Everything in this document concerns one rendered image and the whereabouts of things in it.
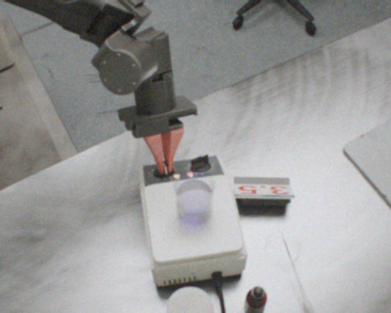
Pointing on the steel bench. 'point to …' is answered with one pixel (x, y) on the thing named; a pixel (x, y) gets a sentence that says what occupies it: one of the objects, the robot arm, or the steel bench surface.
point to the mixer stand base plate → (382, 160)
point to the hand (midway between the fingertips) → (164, 165)
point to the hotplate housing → (184, 272)
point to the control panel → (177, 169)
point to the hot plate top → (230, 232)
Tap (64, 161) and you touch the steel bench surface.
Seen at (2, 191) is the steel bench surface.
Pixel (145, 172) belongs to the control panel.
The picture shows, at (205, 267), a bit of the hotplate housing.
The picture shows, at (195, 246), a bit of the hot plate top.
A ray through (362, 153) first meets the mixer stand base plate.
